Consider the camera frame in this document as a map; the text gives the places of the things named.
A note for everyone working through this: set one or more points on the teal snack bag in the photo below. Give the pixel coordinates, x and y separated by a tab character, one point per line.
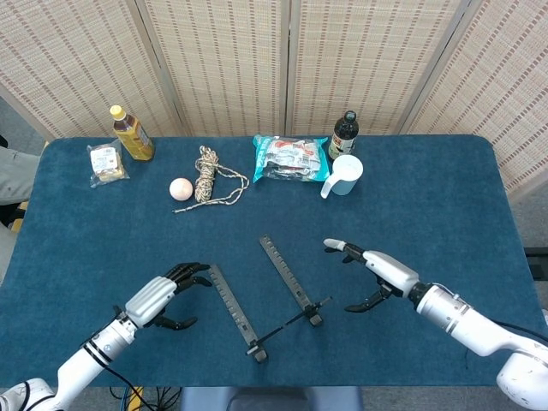
291	160

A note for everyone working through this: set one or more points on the black metal rail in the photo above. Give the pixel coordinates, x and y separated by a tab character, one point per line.
537	261

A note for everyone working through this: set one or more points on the light blue measuring cup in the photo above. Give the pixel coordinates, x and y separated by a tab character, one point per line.
347	175

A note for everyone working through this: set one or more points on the blue tablecloth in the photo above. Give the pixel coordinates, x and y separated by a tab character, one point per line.
406	205

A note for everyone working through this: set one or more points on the woven folding screen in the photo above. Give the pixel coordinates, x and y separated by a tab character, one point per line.
222	64

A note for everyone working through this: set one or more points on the yellow label tea bottle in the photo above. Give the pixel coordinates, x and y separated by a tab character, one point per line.
135	139

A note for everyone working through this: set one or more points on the dark bottle black cap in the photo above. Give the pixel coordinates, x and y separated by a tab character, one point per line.
342	139

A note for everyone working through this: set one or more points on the person in grey clothing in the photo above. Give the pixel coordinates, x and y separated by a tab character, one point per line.
15	175

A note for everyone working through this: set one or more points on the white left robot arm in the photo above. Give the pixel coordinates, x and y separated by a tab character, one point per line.
85	359

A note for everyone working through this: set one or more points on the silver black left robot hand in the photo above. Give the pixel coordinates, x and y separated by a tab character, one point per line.
150	299

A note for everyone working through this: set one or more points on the clear wrapped pastry pack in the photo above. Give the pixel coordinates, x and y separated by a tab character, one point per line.
107	164

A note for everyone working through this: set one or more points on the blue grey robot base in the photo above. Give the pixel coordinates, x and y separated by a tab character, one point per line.
269	400

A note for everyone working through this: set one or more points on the black folding stand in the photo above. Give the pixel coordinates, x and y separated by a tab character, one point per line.
233	308

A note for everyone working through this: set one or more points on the pale pink ball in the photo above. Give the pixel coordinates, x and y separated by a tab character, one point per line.
181	188

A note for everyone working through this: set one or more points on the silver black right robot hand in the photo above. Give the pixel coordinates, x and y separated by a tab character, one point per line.
389	269

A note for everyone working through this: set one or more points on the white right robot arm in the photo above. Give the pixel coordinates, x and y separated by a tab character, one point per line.
462	321

